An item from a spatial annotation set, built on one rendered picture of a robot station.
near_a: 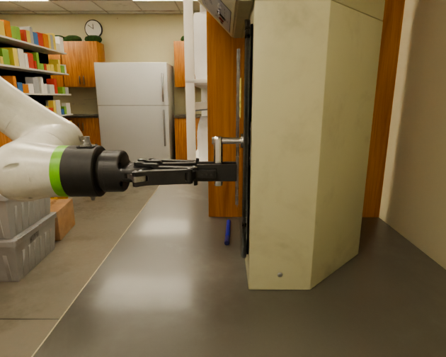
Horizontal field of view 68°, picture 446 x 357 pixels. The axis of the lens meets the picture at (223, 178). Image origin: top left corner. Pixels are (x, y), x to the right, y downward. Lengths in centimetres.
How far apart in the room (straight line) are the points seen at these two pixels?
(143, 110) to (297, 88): 509
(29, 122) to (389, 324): 73
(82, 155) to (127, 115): 504
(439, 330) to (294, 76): 43
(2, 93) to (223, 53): 50
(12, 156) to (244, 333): 46
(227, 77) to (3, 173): 55
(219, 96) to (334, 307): 57
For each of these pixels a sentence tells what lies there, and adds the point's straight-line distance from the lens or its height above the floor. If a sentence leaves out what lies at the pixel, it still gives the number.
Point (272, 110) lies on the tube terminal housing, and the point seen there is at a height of 125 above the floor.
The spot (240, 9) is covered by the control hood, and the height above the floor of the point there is 141.
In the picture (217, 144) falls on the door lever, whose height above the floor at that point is 119.
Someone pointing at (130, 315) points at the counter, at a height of 94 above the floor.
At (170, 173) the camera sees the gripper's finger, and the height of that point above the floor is 115.
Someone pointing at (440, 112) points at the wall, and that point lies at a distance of 88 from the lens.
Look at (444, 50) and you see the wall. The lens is 90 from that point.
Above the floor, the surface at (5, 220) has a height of 47.
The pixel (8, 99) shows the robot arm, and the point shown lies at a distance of 77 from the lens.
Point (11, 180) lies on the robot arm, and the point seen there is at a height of 114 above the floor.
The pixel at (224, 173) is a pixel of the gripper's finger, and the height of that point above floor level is 114.
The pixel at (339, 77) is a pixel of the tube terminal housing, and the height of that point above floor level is 130.
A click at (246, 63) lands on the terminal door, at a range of 53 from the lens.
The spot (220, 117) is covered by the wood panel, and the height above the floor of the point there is 122.
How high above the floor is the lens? 127
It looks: 14 degrees down
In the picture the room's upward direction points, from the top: straight up
